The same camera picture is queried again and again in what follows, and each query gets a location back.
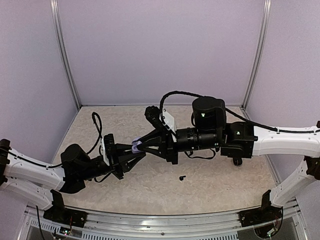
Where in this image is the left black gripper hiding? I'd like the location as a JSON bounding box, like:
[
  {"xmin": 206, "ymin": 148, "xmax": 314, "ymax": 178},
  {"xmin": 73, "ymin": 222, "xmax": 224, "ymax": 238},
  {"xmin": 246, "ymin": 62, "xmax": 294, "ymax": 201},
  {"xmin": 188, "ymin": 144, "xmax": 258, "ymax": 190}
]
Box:
[{"xmin": 79, "ymin": 143, "xmax": 146, "ymax": 181}]

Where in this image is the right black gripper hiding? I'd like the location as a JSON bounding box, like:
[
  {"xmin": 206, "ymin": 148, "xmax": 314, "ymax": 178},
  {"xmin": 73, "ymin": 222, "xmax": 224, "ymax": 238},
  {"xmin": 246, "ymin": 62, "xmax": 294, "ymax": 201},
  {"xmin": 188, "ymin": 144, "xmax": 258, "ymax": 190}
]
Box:
[{"xmin": 136, "ymin": 127, "xmax": 221, "ymax": 166}]

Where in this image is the lilac earbud charging case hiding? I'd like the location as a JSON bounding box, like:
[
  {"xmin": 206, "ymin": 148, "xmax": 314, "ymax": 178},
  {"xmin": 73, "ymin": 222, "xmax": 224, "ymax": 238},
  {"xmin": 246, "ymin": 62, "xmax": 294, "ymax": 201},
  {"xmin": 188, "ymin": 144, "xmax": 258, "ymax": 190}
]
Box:
[{"xmin": 131, "ymin": 138, "xmax": 143, "ymax": 154}]

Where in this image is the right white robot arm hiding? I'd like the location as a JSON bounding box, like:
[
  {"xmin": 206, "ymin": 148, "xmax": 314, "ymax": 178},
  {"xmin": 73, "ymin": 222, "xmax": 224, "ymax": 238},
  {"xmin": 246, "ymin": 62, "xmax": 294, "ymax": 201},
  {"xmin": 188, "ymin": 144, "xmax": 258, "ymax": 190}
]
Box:
[{"xmin": 132, "ymin": 95, "xmax": 320, "ymax": 222}]

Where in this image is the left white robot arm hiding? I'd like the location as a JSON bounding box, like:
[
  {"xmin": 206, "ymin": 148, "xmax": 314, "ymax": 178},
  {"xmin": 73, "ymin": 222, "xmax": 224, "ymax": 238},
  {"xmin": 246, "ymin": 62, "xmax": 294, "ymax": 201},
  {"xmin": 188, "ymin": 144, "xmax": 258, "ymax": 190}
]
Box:
[{"xmin": 0, "ymin": 139, "xmax": 146, "ymax": 223}]

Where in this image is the black earbud charging case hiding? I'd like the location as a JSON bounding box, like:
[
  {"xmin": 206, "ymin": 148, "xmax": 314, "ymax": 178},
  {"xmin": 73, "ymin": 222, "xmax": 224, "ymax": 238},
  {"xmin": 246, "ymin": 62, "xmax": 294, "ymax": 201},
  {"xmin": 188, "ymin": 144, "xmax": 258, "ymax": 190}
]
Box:
[{"xmin": 232, "ymin": 158, "xmax": 243, "ymax": 167}]

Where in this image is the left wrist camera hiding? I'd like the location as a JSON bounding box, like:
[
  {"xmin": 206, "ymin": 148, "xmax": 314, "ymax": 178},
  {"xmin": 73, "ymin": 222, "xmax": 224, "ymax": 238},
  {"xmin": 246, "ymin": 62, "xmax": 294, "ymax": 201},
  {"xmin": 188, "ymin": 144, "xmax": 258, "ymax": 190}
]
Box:
[{"xmin": 100, "ymin": 133, "xmax": 115, "ymax": 167}]

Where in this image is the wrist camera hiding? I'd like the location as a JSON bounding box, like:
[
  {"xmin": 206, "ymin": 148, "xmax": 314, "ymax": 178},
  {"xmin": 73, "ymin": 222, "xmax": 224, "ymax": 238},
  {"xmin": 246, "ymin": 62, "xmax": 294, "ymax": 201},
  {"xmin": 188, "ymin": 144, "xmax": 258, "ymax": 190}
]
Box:
[
  {"xmin": 100, "ymin": 133, "xmax": 115, "ymax": 167},
  {"xmin": 144, "ymin": 105, "xmax": 177, "ymax": 133}
]

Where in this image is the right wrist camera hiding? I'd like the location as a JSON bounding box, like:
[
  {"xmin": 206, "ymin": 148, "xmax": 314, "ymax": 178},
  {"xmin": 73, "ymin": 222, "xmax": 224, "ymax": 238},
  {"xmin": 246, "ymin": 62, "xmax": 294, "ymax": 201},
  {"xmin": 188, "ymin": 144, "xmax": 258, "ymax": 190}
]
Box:
[{"xmin": 144, "ymin": 105, "xmax": 177, "ymax": 133}]

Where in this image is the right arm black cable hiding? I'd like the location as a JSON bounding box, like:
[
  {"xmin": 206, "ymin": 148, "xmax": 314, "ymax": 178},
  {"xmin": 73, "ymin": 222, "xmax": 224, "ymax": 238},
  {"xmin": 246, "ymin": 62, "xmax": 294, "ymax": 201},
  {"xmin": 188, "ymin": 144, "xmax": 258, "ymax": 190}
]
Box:
[{"xmin": 159, "ymin": 91, "xmax": 320, "ymax": 135}]

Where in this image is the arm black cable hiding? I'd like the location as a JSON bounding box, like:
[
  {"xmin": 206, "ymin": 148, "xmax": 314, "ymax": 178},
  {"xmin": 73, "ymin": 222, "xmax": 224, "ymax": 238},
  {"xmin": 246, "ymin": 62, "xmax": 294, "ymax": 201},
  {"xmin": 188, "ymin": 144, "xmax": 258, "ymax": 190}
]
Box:
[
  {"xmin": 159, "ymin": 91, "xmax": 320, "ymax": 135},
  {"xmin": 0, "ymin": 111, "xmax": 104, "ymax": 168}
]

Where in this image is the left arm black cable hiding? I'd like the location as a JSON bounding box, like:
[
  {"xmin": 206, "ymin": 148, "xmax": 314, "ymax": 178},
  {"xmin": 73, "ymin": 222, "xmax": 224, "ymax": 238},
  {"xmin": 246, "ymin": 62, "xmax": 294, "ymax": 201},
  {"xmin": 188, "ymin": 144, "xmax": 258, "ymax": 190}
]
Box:
[{"xmin": 0, "ymin": 111, "xmax": 104, "ymax": 168}]

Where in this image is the front aluminium rail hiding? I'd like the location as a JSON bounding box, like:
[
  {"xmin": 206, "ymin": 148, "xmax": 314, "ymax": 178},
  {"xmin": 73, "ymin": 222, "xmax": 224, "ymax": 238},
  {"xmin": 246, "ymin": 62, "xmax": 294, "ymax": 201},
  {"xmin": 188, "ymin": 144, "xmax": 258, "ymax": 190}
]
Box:
[{"xmin": 17, "ymin": 197, "xmax": 320, "ymax": 240}]

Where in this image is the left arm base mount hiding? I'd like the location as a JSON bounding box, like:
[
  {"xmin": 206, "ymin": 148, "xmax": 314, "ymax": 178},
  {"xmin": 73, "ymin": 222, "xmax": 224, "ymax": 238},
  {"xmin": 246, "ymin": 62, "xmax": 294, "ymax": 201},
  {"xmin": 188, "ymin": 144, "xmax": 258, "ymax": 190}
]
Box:
[{"xmin": 43, "ymin": 189, "xmax": 88, "ymax": 228}]

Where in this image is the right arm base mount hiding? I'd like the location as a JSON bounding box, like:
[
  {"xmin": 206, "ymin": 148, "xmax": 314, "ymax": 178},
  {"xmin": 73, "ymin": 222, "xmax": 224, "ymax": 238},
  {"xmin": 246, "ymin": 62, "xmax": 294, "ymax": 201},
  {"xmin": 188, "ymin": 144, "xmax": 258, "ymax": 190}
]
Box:
[{"xmin": 238, "ymin": 189, "xmax": 283, "ymax": 227}]

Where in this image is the right aluminium frame post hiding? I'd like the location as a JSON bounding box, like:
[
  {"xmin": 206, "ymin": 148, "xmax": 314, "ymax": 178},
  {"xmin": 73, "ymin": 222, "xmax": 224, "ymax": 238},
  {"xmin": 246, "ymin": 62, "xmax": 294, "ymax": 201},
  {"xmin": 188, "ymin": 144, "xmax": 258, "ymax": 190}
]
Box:
[{"xmin": 242, "ymin": 0, "xmax": 272, "ymax": 110}]

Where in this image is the aluminium frame post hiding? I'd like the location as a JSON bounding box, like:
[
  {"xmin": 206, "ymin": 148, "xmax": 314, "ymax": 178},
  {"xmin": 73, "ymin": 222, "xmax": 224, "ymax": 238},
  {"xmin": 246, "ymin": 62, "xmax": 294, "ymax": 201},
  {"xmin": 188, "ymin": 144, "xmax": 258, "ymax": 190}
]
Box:
[
  {"xmin": 49, "ymin": 0, "xmax": 82, "ymax": 111},
  {"xmin": 242, "ymin": 0, "xmax": 272, "ymax": 110}
]

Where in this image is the left aluminium frame post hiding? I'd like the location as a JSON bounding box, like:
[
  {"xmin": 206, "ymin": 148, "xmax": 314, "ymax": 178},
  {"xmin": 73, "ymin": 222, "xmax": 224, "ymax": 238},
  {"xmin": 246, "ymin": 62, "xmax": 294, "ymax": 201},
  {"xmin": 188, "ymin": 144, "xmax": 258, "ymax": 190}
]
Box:
[{"xmin": 49, "ymin": 0, "xmax": 82, "ymax": 111}]

